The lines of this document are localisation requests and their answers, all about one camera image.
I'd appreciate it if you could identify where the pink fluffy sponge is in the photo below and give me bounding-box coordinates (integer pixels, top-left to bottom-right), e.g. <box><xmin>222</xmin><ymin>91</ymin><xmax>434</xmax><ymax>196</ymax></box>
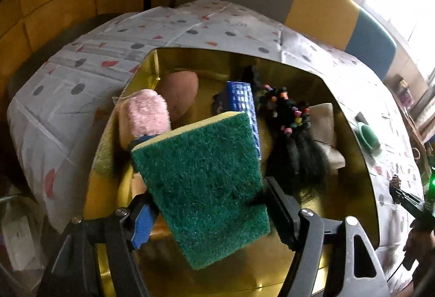
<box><xmin>119</xmin><ymin>89</ymin><xmax>171</xmax><ymax>150</ymax></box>

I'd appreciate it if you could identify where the multicolour upholstered bench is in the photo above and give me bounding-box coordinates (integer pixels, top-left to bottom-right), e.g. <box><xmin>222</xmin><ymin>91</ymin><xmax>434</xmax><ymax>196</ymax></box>
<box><xmin>204</xmin><ymin>0</ymin><xmax>398</xmax><ymax>80</ymax></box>

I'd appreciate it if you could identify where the teal round lid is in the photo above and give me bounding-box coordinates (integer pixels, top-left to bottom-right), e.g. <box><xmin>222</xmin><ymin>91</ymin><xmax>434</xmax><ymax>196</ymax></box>
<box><xmin>355</xmin><ymin>113</ymin><xmax>383</xmax><ymax>156</ymax></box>

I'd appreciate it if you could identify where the person's right hand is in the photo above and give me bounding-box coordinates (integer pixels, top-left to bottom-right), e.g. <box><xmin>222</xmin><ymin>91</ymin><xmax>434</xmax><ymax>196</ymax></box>
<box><xmin>403</xmin><ymin>225</ymin><xmax>435</xmax><ymax>284</ymax></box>

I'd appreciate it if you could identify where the gold metal tray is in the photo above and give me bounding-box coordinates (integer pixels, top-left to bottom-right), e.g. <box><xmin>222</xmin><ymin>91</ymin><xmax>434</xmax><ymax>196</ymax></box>
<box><xmin>83</xmin><ymin>47</ymin><xmax>381</xmax><ymax>297</ymax></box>

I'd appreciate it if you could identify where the brown potato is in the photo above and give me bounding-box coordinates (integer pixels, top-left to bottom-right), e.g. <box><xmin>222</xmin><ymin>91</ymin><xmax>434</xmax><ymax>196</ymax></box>
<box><xmin>154</xmin><ymin>71</ymin><xmax>199</xmax><ymax>122</ymax></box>

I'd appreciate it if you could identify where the beige mesh scrubbing pad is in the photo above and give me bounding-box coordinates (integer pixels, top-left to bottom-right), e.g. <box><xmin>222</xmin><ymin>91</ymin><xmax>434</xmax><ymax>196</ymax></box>
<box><xmin>307</xmin><ymin>103</ymin><xmax>345</xmax><ymax>170</ymax></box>

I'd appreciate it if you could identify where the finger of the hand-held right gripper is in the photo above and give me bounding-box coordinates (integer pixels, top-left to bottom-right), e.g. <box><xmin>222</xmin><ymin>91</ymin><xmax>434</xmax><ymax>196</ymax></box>
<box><xmin>389</xmin><ymin>177</ymin><xmax>426</xmax><ymax>216</ymax></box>

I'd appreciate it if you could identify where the wooden shelf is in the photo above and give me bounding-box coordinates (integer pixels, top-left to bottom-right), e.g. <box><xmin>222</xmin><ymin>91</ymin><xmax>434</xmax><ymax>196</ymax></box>
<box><xmin>394</xmin><ymin>78</ymin><xmax>435</xmax><ymax>162</ymax></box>

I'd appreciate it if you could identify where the green and yellow scouring sponge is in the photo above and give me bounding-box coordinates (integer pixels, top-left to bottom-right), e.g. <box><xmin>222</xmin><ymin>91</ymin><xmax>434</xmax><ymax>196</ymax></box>
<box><xmin>131</xmin><ymin>111</ymin><xmax>272</xmax><ymax>271</ymax></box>

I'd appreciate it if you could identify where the printed white bed sheet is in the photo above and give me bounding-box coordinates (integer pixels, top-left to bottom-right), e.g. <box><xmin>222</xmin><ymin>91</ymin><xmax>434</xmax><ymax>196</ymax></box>
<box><xmin>7</xmin><ymin>0</ymin><xmax>429</xmax><ymax>284</ymax></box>

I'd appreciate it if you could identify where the black wig with coloured beads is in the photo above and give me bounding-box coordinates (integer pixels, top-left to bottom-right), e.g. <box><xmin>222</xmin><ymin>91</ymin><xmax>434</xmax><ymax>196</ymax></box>
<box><xmin>238</xmin><ymin>66</ymin><xmax>332</xmax><ymax>206</ymax></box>

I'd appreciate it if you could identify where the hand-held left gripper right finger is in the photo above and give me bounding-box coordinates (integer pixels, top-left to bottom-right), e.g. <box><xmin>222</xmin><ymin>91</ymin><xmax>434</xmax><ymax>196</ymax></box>
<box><xmin>263</xmin><ymin>176</ymin><xmax>391</xmax><ymax>297</ymax></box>

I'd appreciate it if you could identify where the blue plastic basket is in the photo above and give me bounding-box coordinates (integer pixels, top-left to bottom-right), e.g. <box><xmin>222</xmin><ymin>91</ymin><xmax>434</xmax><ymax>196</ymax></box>
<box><xmin>214</xmin><ymin>80</ymin><xmax>262</xmax><ymax>160</ymax></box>

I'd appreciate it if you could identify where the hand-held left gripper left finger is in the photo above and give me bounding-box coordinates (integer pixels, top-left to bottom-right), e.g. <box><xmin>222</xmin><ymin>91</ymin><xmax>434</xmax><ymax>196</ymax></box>
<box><xmin>37</xmin><ymin>193</ymin><xmax>160</xmax><ymax>297</ymax></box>

